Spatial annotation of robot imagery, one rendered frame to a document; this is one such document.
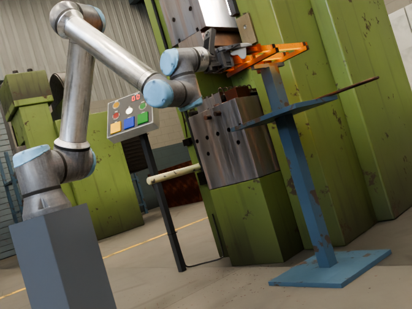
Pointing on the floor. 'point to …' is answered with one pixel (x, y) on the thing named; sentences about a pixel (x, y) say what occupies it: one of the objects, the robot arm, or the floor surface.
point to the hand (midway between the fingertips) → (239, 50)
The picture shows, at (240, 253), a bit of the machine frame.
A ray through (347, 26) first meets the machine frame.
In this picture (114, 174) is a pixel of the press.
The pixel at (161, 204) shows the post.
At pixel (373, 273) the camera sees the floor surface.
